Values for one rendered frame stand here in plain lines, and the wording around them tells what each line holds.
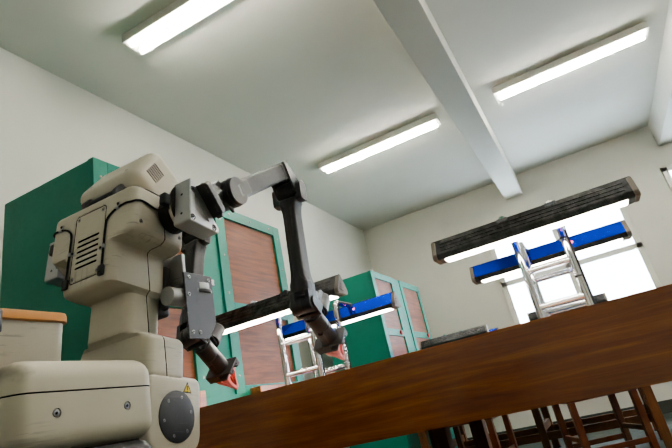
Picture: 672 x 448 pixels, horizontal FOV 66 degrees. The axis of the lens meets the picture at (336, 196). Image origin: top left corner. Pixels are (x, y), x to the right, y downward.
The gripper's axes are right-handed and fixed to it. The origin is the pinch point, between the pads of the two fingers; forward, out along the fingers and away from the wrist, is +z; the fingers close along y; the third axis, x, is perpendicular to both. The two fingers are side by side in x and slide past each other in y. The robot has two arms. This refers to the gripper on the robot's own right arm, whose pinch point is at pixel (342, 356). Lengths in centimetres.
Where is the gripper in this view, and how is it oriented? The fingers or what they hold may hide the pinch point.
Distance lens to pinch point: 172.6
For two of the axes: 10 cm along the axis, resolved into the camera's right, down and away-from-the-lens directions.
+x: -1.3, 5.3, -8.4
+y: -8.7, 3.4, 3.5
